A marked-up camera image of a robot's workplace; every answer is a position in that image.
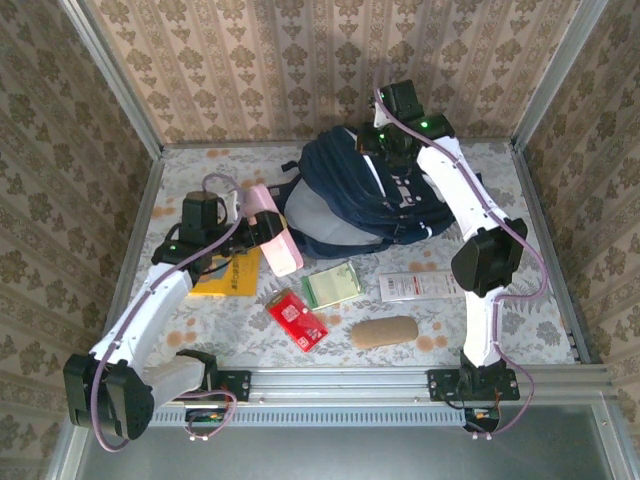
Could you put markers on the pink pencil case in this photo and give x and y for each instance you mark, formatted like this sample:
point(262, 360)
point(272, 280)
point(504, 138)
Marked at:
point(285, 257)

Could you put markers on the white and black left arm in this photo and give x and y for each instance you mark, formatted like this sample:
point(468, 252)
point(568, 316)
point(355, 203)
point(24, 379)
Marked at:
point(145, 310)

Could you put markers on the green notepad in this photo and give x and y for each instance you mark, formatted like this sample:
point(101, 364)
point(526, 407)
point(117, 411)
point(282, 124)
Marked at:
point(330, 287)

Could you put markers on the navy blue backpack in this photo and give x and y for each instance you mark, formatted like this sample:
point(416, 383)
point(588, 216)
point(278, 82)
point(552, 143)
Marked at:
point(340, 175)

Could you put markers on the tan fabric pouch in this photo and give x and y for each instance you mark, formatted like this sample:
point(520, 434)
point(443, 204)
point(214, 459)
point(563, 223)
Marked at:
point(385, 332)

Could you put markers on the yellow book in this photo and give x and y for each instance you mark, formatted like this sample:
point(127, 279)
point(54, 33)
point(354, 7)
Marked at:
point(240, 277)

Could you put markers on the aluminium table side rail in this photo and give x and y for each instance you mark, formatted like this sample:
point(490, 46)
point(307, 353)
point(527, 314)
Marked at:
point(533, 200)
point(131, 250)

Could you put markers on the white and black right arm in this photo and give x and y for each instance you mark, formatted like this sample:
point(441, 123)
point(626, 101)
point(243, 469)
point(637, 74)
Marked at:
point(450, 175)

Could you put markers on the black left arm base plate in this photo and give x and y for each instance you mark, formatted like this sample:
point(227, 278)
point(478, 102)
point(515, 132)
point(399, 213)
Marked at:
point(237, 385)

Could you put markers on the white packet with red stripe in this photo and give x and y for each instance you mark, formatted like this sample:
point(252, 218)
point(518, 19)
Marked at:
point(415, 286)

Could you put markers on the grey metal tray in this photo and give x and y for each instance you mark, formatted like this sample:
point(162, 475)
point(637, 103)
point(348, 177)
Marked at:
point(350, 455)

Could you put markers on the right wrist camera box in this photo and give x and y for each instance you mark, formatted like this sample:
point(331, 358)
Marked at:
point(382, 115)

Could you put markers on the aluminium frame post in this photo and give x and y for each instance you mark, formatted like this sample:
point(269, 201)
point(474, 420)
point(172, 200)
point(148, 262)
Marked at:
point(557, 75)
point(111, 75)

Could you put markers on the aluminium mounting rail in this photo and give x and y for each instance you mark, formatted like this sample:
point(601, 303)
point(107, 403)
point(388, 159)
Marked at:
point(340, 385)

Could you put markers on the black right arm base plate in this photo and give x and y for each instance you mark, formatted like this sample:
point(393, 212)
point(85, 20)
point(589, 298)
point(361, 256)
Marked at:
point(440, 385)

